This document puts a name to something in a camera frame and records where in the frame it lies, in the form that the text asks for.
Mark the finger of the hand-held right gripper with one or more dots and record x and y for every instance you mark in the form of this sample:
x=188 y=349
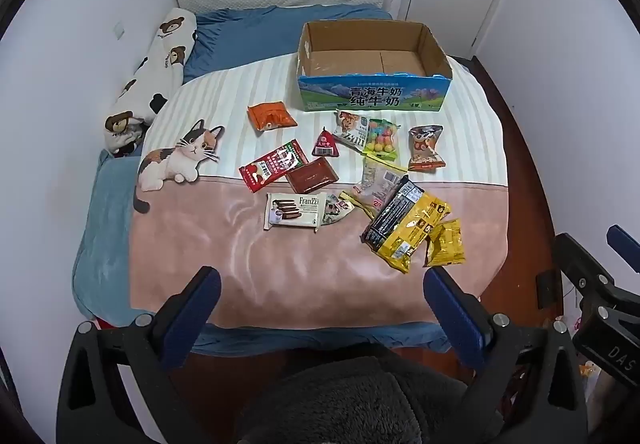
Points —
x=625 y=241
x=580 y=264

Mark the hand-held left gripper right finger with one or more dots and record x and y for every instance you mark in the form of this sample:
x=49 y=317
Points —
x=455 y=319

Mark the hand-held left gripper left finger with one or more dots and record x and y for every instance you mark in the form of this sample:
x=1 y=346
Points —
x=192 y=314

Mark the small yellow snack packet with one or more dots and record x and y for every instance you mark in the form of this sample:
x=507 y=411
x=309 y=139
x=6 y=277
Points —
x=445 y=244

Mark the large black yellow snack bag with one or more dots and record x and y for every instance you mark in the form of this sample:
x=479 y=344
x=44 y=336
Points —
x=405 y=224

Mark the white wafer packet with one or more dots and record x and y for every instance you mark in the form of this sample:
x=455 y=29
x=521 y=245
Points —
x=295 y=211

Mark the clear packet with yellow-green edge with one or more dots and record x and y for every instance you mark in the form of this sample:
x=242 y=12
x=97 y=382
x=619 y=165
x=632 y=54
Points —
x=377 y=184

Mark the small portrait print packet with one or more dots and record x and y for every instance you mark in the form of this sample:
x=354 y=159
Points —
x=336 y=211

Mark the long red green snack packet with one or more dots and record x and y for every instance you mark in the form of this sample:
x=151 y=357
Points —
x=272 y=166

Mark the brown chocolate packet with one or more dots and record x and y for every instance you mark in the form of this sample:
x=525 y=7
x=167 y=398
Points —
x=311 y=175

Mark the colourful candy ball bag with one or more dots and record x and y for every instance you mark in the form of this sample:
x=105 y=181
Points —
x=382 y=140

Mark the white tiger print snack packet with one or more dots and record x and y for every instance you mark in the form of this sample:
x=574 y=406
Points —
x=351 y=129

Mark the cardboard box with blue print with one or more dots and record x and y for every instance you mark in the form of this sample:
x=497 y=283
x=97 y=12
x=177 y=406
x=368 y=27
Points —
x=370 y=94

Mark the dark rectangular object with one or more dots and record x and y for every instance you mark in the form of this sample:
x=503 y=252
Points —
x=549 y=291

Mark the cat print striped pink blanket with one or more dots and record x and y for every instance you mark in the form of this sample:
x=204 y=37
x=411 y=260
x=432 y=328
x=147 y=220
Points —
x=300 y=274

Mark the light blue blanket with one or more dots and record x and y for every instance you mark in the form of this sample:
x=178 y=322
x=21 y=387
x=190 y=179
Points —
x=105 y=234

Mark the blue bed sheet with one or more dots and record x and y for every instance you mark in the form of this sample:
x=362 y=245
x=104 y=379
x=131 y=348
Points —
x=320 y=336

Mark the grey fleece clothing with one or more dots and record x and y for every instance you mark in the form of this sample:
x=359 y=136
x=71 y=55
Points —
x=350 y=404

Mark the brown cartoon print snack packet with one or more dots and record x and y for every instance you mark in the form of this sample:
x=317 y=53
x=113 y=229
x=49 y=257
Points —
x=426 y=149

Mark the orange snack packet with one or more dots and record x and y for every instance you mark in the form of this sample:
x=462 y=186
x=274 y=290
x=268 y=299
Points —
x=270 y=116

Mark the red triangular snack packet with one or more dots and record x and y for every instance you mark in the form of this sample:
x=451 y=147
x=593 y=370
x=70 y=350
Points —
x=326 y=144

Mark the white bear print pillow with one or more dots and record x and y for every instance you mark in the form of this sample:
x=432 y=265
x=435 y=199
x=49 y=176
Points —
x=160 y=69

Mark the blue pillow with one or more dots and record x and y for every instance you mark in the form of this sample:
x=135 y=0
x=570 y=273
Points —
x=250 y=36

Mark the white wall socket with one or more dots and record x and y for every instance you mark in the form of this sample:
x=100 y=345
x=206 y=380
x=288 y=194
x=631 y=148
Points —
x=119 y=30

